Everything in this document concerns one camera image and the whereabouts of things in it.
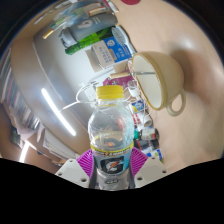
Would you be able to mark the clear yellow-capped drink bottle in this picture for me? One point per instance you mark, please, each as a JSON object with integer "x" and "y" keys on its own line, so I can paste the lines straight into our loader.
{"x": 110, "y": 133}

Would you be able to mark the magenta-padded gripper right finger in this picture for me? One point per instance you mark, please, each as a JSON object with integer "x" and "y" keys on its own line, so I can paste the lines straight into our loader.
{"x": 138, "y": 163}

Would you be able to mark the grey sport bottle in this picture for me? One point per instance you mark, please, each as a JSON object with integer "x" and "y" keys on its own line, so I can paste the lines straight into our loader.
{"x": 86, "y": 26}

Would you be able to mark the spoon in cream cup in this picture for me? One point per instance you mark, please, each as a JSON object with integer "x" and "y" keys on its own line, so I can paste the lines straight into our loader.
{"x": 145, "y": 72}

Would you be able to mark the magenta packet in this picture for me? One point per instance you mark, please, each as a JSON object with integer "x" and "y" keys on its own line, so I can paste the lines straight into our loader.
{"x": 116, "y": 81}

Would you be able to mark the white and blue carton box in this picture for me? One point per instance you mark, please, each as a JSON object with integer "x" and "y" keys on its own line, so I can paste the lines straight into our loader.
{"x": 111, "y": 51}

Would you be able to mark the white LED light bar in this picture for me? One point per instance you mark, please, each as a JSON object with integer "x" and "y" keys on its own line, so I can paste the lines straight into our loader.
{"x": 24, "y": 152}
{"x": 58, "y": 111}

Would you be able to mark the flat round red coaster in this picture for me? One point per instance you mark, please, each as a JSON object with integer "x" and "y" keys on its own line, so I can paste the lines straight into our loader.
{"x": 130, "y": 1}

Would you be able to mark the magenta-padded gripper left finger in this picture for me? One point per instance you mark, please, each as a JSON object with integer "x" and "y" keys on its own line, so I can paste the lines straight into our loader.
{"x": 85, "y": 163}

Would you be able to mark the green glass bottle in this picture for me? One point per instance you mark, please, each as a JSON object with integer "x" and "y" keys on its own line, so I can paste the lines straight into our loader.
{"x": 88, "y": 41}

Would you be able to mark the cream ceramic cup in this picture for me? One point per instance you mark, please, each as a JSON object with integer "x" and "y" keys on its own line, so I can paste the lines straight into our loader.
{"x": 168, "y": 78}

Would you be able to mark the red and white canister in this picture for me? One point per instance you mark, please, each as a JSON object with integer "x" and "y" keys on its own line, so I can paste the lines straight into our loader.
{"x": 139, "y": 119}

